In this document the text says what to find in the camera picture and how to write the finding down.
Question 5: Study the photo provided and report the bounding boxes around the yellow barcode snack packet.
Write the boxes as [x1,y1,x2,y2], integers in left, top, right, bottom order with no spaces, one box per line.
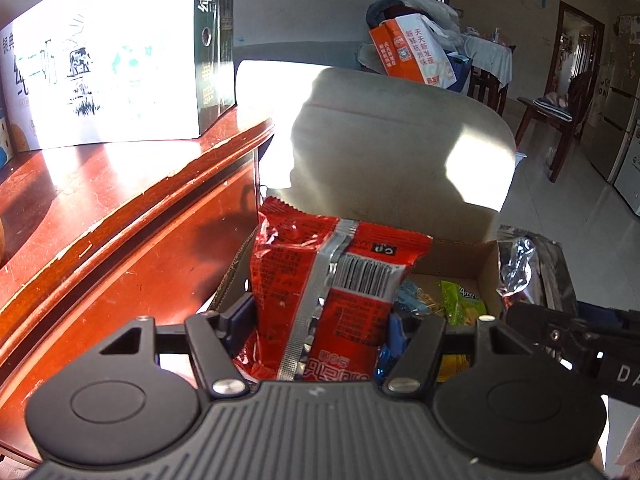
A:
[436,354,472,384]

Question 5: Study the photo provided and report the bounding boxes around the red wooden cabinet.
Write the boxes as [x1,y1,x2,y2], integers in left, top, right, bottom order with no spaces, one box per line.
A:
[0,105,277,467]

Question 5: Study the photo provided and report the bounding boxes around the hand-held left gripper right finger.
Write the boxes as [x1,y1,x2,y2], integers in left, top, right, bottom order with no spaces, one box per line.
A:
[376,310,547,397]

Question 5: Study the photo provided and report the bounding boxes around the blue carton box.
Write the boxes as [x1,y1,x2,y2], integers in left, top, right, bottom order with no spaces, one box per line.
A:
[0,108,16,172]

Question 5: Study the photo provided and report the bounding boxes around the green snack packet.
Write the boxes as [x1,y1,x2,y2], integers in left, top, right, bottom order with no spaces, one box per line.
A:
[439,279,489,327]

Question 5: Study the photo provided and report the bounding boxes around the blue bag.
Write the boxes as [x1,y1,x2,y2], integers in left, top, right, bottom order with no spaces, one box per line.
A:
[446,51,474,94]

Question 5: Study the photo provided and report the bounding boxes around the orange and white bag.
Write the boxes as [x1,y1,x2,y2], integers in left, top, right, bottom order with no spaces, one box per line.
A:
[368,14,459,89]

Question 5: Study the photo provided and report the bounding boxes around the white refrigerator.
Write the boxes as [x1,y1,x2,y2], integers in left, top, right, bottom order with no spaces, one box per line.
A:
[586,14,640,212]

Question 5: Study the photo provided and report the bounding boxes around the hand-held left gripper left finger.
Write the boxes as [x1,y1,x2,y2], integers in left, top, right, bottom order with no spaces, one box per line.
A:
[97,291,257,397]

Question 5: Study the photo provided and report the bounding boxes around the wooden door frame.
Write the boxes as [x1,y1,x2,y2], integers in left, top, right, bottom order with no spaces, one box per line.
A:
[544,1,607,112]

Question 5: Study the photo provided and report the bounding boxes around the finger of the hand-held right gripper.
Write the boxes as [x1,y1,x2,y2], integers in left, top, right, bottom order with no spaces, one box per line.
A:
[504,301,602,374]

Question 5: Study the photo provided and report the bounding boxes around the light blue snack packet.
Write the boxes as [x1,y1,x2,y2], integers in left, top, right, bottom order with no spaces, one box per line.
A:
[394,279,447,319]

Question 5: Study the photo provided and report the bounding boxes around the red snack packet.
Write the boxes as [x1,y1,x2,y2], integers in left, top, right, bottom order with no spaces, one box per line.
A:
[234,196,434,384]

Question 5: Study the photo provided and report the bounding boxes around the wooden chair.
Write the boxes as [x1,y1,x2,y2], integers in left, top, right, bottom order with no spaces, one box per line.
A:
[514,71,594,184]

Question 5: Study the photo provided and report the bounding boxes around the silver foil snack packet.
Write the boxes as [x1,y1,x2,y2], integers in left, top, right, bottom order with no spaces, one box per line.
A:
[496,226,579,312]

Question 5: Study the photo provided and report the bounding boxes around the white milk carton box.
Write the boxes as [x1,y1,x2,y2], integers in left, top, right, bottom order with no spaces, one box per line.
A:
[0,0,237,152]

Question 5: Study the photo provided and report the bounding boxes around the table with white cloth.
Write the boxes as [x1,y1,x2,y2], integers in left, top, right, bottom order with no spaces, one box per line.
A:
[464,34,517,117]

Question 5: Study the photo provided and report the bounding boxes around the pile of clothes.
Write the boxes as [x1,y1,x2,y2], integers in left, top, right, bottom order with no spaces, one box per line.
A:
[366,0,462,37]

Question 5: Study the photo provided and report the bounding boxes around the blue foil snack packet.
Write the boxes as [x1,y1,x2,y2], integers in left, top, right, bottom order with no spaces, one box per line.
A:
[374,344,397,387]

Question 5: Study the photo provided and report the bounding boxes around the cardboard box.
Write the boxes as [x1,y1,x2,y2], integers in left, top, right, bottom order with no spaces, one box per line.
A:
[206,185,502,332]

